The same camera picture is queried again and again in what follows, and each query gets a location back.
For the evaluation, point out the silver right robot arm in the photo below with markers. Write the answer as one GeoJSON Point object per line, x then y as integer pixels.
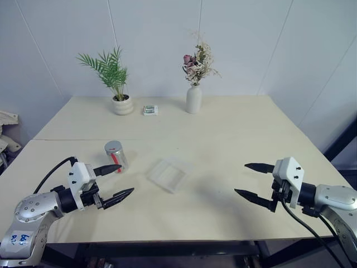
{"type": "Point", "coordinates": [334, 198]}

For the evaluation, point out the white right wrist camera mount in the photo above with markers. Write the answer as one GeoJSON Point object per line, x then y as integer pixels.
{"type": "Point", "coordinates": [291, 174]}

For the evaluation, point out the black metal table frame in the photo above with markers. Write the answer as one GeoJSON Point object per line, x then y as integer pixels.
{"type": "Point", "coordinates": [173, 252]}

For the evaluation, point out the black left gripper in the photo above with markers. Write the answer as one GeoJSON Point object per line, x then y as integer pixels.
{"type": "Point", "coordinates": [89, 197]}

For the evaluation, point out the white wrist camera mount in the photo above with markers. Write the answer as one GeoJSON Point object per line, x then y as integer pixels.
{"type": "Point", "coordinates": [291, 174]}
{"type": "Point", "coordinates": [78, 174]}

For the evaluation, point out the white battery pack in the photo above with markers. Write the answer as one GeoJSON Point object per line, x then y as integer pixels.
{"type": "Point", "coordinates": [150, 110]}

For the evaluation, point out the grey plastic jar lid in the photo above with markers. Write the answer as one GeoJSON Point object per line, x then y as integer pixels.
{"type": "Point", "coordinates": [113, 147]}

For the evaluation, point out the white ceramic vase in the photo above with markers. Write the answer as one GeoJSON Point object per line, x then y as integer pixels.
{"type": "Point", "coordinates": [193, 100]}

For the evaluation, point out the dried flower bouquet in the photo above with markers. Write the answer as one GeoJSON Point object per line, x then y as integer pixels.
{"type": "Point", "coordinates": [199, 65]}

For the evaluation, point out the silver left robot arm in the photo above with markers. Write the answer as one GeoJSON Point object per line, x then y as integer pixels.
{"type": "Point", "coordinates": [30, 209]}

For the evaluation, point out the green palm plant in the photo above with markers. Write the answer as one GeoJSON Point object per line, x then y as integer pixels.
{"type": "Point", "coordinates": [111, 69]}

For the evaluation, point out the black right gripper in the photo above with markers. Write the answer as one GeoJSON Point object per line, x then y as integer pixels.
{"type": "Point", "coordinates": [279, 192]}

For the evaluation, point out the white ribbed plant pot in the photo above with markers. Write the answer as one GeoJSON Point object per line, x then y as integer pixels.
{"type": "Point", "coordinates": [122, 107]}

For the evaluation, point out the clear jar with silver lid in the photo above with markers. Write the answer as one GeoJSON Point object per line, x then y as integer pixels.
{"type": "Point", "coordinates": [122, 160]}

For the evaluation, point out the clear plastic tray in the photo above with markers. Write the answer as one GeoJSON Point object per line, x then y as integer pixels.
{"type": "Point", "coordinates": [169, 174]}

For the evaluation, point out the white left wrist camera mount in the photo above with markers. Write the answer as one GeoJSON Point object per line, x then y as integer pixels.
{"type": "Point", "coordinates": [78, 174]}

